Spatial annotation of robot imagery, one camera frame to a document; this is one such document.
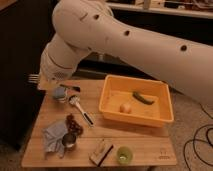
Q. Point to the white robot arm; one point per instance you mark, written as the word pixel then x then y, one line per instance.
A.
pixel 86 26

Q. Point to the blue gray cloth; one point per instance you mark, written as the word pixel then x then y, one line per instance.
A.
pixel 53 135

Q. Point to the small metal cup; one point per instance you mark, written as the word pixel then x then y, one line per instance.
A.
pixel 69 141

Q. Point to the yellow plastic tray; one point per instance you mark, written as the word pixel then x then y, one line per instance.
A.
pixel 118 90

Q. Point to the cluttered back shelf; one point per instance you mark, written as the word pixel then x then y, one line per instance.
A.
pixel 186 8

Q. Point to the green pickle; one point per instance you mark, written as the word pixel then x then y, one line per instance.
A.
pixel 140 98

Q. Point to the silver fork black handle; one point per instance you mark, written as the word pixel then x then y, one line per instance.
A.
pixel 33 78

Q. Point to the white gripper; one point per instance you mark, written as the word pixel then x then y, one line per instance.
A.
pixel 44 84

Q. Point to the brown dried fruit cluster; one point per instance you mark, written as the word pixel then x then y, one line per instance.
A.
pixel 73 126

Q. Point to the blue gray sponge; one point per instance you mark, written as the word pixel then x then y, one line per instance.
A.
pixel 60 94

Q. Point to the green plastic cup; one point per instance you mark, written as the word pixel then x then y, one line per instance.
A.
pixel 124 155

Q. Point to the wooden block brush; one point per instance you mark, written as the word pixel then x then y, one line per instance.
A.
pixel 101 151

